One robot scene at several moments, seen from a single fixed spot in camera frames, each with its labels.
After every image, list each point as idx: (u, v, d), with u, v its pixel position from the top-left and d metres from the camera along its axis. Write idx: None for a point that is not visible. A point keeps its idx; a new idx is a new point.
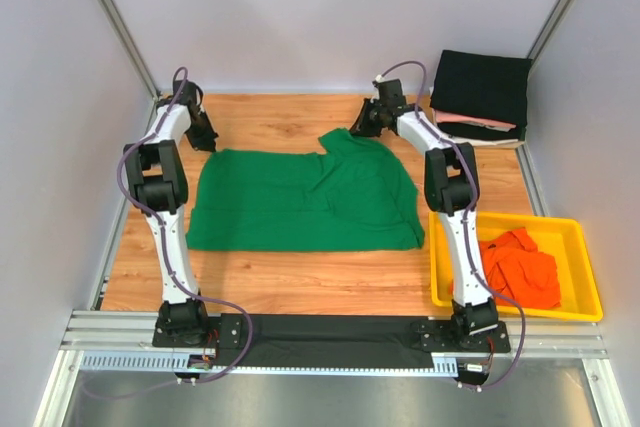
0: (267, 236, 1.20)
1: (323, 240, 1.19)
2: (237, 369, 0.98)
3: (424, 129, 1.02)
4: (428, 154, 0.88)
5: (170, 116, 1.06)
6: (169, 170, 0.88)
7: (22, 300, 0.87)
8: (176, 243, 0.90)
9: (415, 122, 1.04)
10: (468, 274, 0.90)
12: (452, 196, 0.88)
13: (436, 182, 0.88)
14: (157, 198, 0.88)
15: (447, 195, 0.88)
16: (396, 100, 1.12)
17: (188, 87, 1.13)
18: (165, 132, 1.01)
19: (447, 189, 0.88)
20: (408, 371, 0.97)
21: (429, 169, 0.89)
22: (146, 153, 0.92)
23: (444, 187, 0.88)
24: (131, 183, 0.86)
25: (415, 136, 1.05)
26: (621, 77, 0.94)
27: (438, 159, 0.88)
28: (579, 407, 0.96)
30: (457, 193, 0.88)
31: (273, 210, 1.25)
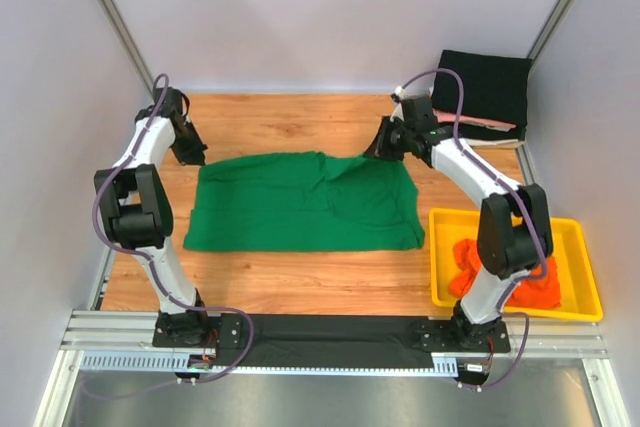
0: (267, 236, 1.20)
1: (323, 240, 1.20)
2: (237, 369, 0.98)
3: (471, 163, 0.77)
4: (486, 200, 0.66)
5: (149, 133, 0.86)
6: (148, 199, 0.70)
7: (21, 300, 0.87)
8: (168, 271, 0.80)
9: (458, 154, 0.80)
10: (492, 309, 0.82)
12: (519, 257, 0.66)
13: (499, 240, 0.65)
14: (135, 234, 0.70)
15: (513, 256, 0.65)
16: (426, 123, 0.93)
17: (171, 95, 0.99)
18: (145, 153, 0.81)
19: (514, 250, 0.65)
20: (408, 371, 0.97)
21: (489, 222, 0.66)
22: (123, 178, 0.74)
23: (509, 246, 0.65)
24: (105, 216, 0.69)
25: (456, 171, 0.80)
26: (622, 77, 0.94)
27: (502, 209, 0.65)
28: (579, 407, 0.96)
30: (523, 254, 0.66)
31: (273, 212, 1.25)
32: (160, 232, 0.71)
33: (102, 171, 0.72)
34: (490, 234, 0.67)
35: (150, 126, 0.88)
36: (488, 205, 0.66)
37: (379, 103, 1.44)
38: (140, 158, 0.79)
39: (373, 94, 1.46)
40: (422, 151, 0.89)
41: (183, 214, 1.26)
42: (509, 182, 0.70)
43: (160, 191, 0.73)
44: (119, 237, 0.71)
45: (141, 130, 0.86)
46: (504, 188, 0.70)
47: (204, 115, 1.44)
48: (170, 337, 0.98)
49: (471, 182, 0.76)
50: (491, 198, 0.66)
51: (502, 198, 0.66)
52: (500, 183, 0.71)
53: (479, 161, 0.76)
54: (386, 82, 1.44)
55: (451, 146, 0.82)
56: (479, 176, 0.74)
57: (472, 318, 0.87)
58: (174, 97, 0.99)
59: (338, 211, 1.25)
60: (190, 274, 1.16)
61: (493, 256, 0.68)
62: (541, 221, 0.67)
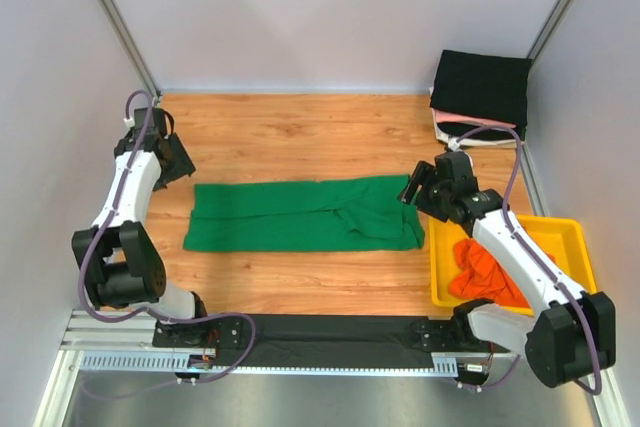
0: (266, 237, 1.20)
1: (321, 241, 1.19)
2: (237, 369, 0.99)
3: (522, 250, 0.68)
4: (547, 315, 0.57)
5: (132, 175, 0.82)
6: (134, 265, 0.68)
7: (21, 301, 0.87)
8: (166, 308, 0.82)
9: (508, 235, 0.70)
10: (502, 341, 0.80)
12: (574, 374, 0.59)
13: (555, 358, 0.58)
14: (124, 298, 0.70)
15: (567, 372, 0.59)
16: (465, 184, 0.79)
17: (154, 117, 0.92)
18: (129, 202, 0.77)
19: (570, 367, 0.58)
20: (408, 370, 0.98)
21: (546, 337, 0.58)
22: (106, 236, 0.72)
23: (565, 362, 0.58)
24: (89, 284, 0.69)
25: (503, 254, 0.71)
26: (622, 78, 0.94)
27: (565, 329, 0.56)
28: (579, 407, 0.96)
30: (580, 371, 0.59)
31: (271, 212, 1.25)
32: (149, 294, 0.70)
33: (80, 234, 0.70)
34: (544, 347, 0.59)
35: (134, 162, 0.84)
36: (549, 321, 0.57)
37: (379, 103, 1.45)
38: (123, 210, 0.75)
39: (373, 94, 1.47)
40: (462, 216, 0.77)
41: (183, 214, 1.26)
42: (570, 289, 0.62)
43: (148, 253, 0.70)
44: (105, 299, 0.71)
45: (123, 173, 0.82)
46: (565, 296, 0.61)
47: (204, 115, 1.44)
48: (170, 336, 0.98)
49: (522, 275, 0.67)
50: (551, 311, 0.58)
51: (565, 312, 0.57)
52: (560, 285, 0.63)
53: (534, 251, 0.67)
54: (386, 82, 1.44)
55: (500, 222, 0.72)
56: (536, 272, 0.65)
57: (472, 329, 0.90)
58: (158, 119, 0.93)
59: (338, 210, 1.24)
60: (190, 274, 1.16)
61: (545, 366, 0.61)
62: (607, 335, 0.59)
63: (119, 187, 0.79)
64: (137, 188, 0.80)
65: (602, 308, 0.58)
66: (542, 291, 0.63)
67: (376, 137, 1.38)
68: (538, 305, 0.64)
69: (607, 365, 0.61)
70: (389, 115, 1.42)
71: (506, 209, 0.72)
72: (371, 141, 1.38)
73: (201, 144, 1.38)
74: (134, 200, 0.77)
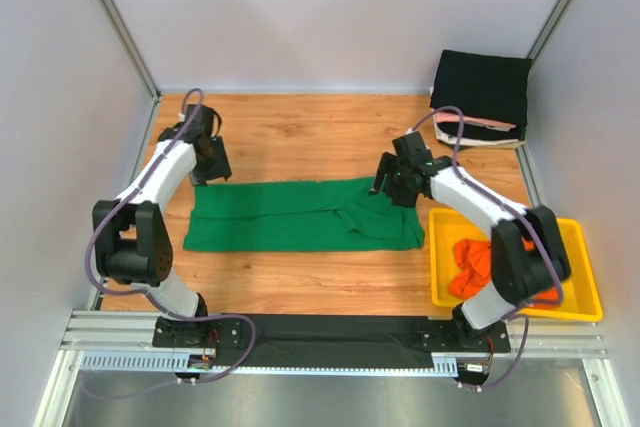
0: (265, 237, 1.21)
1: (321, 242, 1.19)
2: (238, 369, 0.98)
3: (472, 191, 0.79)
4: (496, 227, 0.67)
5: (165, 161, 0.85)
6: (144, 241, 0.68)
7: (22, 301, 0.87)
8: (167, 297, 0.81)
9: (458, 182, 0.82)
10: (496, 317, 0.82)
12: (537, 287, 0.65)
13: (514, 266, 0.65)
14: (127, 277, 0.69)
15: (533, 280, 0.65)
16: (421, 157, 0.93)
17: (201, 115, 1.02)
18: (153, 184, 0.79)
19: (535, 275, 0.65)
20: (408, 370, 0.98)
21: (502, 249, 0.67)
22: (125, 211, 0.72)
23: (527, 271, 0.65)
24: (98, 254, 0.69)
25: (459, 200, 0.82)
26: (622, 79, 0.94)
27: (514, 235, 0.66)
28: (579, 406, 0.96)
30: (543, 282, 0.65)
31: (272, 212, 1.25)
32: (151, 277, 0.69)
33: (102, 204, 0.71)
34: (505, 262, 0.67)
35: (170, 151, 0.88)
36: (500, 231, 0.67)
37: (379, 103, 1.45)
38: (147, 190, 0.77)
39: (373, 94, 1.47)
40: (422, 182, 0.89)
41: (183, 214, 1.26)
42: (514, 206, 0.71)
43: (160, 231, 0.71)
44: (111, 273, 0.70)
45: (159, 157, 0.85)
46: (511, 211, 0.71)
47: None
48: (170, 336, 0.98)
49: (477, 209, 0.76)
50: (502, 225, 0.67)
51: (514, 224, 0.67)
52: (506, 207, 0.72)
53: (481, 189, 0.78)
54: (386, 82, 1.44)
55: (451, 176, 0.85)
56: (485, 202, 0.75)
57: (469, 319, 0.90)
58: (203, 116, 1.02)
59: (338, 210, 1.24)
60: (190, 273, 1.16)
61: (509, 284, 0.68)
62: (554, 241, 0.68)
63: (151, 168, 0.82)
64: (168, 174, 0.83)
65: (542, 214, 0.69)
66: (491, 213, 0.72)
67: (377, 137, 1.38)
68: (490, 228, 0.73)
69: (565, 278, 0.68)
70: (389, 115, 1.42)
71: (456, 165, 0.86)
72: (371, 140, 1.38)
73: None
74: (160, 183, 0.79)
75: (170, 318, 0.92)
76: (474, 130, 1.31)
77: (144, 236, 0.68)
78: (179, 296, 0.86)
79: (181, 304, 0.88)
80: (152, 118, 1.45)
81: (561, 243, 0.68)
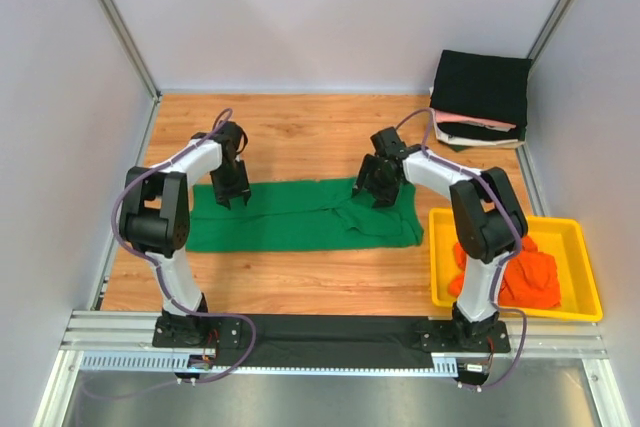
0: (271, 237, 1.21)
1: (321, 242, 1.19)
2: (239, 369, 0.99)
3: (436, 164, 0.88)
4: (454, 186, 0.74)
5: (197, 150, 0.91)
6: (167, 207, 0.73)
7: (21, 301, 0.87)
8: (175, 279, 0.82)
9: (425, 160, 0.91)
10: (485, 301, 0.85)
12: (496, 237, 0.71)
13: (474, 219, 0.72)
14: (145, 239, 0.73)
15: (490, 234, 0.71)
16: (396, 147, 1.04)
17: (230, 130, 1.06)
18: (182, 165, 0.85)
19: (490, 229, 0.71)
20: (408, 370, 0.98)
21: (461, 206, 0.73)
22: (154, 180, 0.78)
23: (484, 225, 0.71)
24: (123, 212, 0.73)
25: (428, 176, 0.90)
26: (622, 78, 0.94)
27: (468, 191, 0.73)
28: (579, 406, 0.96)
30: (500, 232, 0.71)
31: (274, 212, 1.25)
32: (167, 243, 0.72)
33: (137, 168, 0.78)
34: (465, 218, 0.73)
35: (202, 144, 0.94)
36: (457, 189, 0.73)
37: (379, 103, 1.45)
38: (177, 166, 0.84)
39: (373, 94, 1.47)
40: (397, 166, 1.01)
41: None
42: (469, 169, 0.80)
43: (183, 202, 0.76)
44: (129, 236, 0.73)
45: (192, 146, 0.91)
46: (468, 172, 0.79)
47: (204, 115, 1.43)
48: (171, 336, 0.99)
49: (442, 180, 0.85)
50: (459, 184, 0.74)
51: (468, 183, 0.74)
52: (464, 172, 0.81)
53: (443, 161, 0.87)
54: (386, 82, 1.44)
55: (419, 158, 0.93)
56: (447, 172, 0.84)
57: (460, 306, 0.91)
58: (232, 129, 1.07)
59: (337, 210, 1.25)
60: None
61: (471, 238, 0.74)
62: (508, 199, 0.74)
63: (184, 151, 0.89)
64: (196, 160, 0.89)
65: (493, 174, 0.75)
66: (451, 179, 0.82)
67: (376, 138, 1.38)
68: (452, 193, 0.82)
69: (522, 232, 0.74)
70: (389, 115, 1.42)
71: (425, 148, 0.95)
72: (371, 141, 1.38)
73: None
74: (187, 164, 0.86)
75: (172, 311, 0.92)
76: (474, 129, 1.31)
77: (167, 200, 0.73)
78: (186, 280, 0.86)
79: (185, 293, 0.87)
80: (152, 118, 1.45)
81: (514, 199, 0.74)
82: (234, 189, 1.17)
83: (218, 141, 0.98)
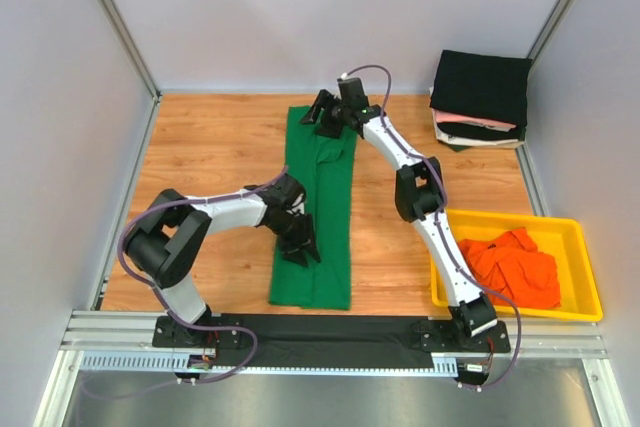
0: (332, 243, 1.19)
1: (341, 188, 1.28)
2: (248, 369, 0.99)
3: (390, 139, 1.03)
4: (399, 170, 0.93)
5: (239, 200, 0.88)
6: (175, 242, 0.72)
7: (21, 301, 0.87)
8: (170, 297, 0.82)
9: (381, 131, 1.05)
10: (454, 272, 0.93)
12: (423, 206, 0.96)
13: (408, 196, 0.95)
14: (144, 261, 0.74)
15: (418, 208, 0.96)
16: (359, 102, 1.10)
17: (291, 187, 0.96)
18: (216, 208, 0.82)
19: (418, 204, 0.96)
20: (408, 371, 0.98)
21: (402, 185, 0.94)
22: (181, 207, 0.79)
23: (415, 201, 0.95)
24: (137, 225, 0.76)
25: (379, 144, 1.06)
26: (621, 78, 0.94)
27: (409, 177, 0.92)
28: (579, 406, 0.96)
30: (426, 203, 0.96)
31: (321, 231, 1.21)
32: (158, 276, 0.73)
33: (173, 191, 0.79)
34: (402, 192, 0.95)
35: (247, 197, 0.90)
36: (401, 176, 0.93)
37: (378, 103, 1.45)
38: (209, 207, 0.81)
39: (373, 94, 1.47)
40: (357, 126, 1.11)
41: None
42: (416, 155, 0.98)
43: (192, 246, 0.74)
44: (130, 251, 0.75)
45: (235, 194, 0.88)
46: (414, 158, 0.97)
47: (204, 115, 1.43)
48: (172, 336, 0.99)
49: (389, 153, 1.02)
50: (403, 170, 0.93)
51: (409, 169, 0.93)
52: (410, 156, 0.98)
53: (397, 140, 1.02)
54: (386, 82, 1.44)
55: (376, 125, 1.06)
56: (396, 150, 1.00)
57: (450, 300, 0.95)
58: (292, 185, 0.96)
59: (321, 161, 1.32)
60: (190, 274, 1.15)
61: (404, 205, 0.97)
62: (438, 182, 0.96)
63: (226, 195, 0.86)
64: (231, 209, 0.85)
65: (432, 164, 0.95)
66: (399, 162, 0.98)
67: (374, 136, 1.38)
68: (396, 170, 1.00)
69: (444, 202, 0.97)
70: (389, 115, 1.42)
71: (383, 116, 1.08)
72: None
73: (200, 144, 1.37)
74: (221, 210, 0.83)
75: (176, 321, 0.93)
76: (474, 129, 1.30)
77: (176, 239, 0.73)
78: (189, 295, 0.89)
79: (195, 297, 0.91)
80: (152, 118, 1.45)
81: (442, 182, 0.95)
82: (294, 243, 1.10)
83: (265, 198, 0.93)
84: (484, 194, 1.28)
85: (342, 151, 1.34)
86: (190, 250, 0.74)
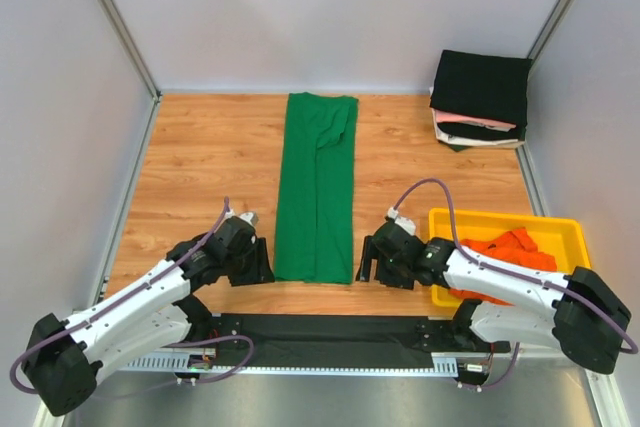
0: (335, 233, 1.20)
1: (342, 176, 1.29)
2: (246, 369, 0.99)
3: (496, 273, 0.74)
4: (558, 319, 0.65)
5: (146, 293, 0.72)
6: (52, 384, 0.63)
7: (20, 301, 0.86)
8: (124, 357, 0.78)
9: (476, 269, 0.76)
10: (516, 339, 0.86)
12: (613, 345, 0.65)
13: (592, 342, 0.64)
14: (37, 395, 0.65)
15: (612, 351, 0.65)
16: (411, 246, 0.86)
17: (236, 237, 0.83)
18: (107, 323, 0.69)
19: (608, 345, 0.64)
20: (408, 371, 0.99)
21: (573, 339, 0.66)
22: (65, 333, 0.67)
23: (605, 346, 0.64)
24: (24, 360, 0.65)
25: (485, 289, 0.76)
26: (622, 78, 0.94)
27: (578, 317, 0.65)
28: (579, 406, 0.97)
30: (615, 337, 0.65)
31: (323, 220, 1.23)
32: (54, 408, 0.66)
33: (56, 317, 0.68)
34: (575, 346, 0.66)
35: (158, 280, 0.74)
36: (566, 323, 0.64)
37: (379, 103, 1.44)
38: (97, 325, 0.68)
39: (374, 94, 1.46)
40: (434, 275, 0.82)
41: (182, 214, 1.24)
42: (559, 284, 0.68)
43: (77, 377, 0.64)
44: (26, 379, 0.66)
45: (141, 285, 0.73)
46: (558, 290, 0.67)
47: (204, 115, 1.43)
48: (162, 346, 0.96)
49: (511, 291, 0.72)
50: (560, 315, 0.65)
51: (570, 307, 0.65)
52: (548, 284, 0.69)
53: (502, 269, 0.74)
54: (386, 81, 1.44)
55: (462, 263, 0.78)
56: (522, 285, 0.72)
57: (483, 336, 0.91)
58: (238, 230, 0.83)
59: (320, 147, 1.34)
60: None
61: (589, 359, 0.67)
62: (607, 297, 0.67)
63: (121, 299, 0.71)
64: (132, 314, 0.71)
65: (585, 280, 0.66)
66: (539, 298, 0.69)
67: (374, 132, 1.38)
68: (542, 311, 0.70)
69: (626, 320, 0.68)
70: (389, 115, 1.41)
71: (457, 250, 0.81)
72: (371, 141, 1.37)
73: (200, 144, 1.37)
74: (115, 322, 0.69)
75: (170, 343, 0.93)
76: (474, 129, 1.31)
77: (54, 380, 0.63)
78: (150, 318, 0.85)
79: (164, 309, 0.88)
80: (152, 118, 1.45)
81: (611, 296, 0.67)
82: (247, 277, 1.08)
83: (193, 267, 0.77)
84: (484, 195, 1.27)
85: (341, 136, 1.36)
86: (73, 386, 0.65)
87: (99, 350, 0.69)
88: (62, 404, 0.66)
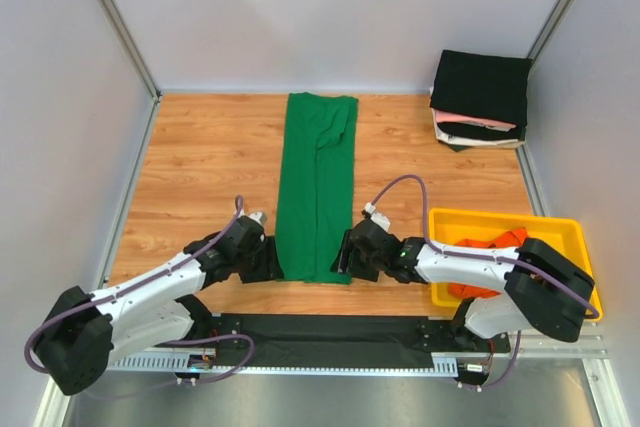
0: (335, 233, 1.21)
1: (342, 175, 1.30)
2: (245, 369, 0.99)
3: (457, 258, 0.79)
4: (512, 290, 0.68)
5: (167, 279, 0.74)
6: (73, 355, 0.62)
7: (20, 301, 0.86)
8: (131, 345, 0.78)
9: (441, 257, 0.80)
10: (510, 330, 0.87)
12: (570, 310, 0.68)
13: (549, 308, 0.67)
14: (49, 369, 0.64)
15: (570, 316, 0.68)
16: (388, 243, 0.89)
17: (246, 236, 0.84)
18: (130, 300, 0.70)
19: (566, 311, 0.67)
20: (408, 371, 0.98)
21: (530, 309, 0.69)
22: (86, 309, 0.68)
23: (562, 311, 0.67)
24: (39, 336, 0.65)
25: (452, 275, 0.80)
26: (622, 77, 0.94)
27: (531, 286, 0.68)
28: (579, 407, 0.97)
30: (572, 302, 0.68)
31: (323, 219, 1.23)
32: (65, 383, 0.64)
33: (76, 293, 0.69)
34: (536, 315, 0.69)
35: (178, 268, 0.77)
36: (519, 293, 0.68)
37: (379, 103, 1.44)
38: (123, 302, 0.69)
39: (374, 94, 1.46)
40: (409, 273, 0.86)
41: (183, 214, 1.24)
42: (510, 256, 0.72)
43: (92, 354, 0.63)
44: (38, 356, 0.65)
45: (163, 270, 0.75)
46: (509, 262, 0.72)
47: (204, 115, 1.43)
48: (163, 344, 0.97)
49: (473, 273, 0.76)
50: (514, 286, 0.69)
51: (523, 276, 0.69)
52: (500, 257, 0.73)
53: (465, 253, 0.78)
54: (386, 81, 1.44)
55: (430, 255, 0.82)
56: (479, 263, 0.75)
57: (482, 336, 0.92)
58: (248, 229, 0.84)
59: (320, 147, 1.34)
60: None
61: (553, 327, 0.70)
62: (561, 265, 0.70)
63: (145, 279, 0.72)
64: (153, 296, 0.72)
65: (536, 249, 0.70)
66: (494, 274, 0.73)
67: (374, 131, 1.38)
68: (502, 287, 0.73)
69: (587, 286, 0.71)
70: (389, 115, 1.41)
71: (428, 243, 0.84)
72: (371, 141, 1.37)
73: (200, 144, 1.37)
74: (138, 299, 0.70)
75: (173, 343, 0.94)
76: (474, 129, 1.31)
77: (73, 350, 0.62)
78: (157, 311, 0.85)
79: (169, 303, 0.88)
80: (152, 118, 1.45)
81: (563, 262, 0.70)
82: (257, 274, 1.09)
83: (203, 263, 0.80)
84: (483, 195, 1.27)
85: (341, 136, 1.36)
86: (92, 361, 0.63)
87: (119, 327, 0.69)
88: (73, 383, 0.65)
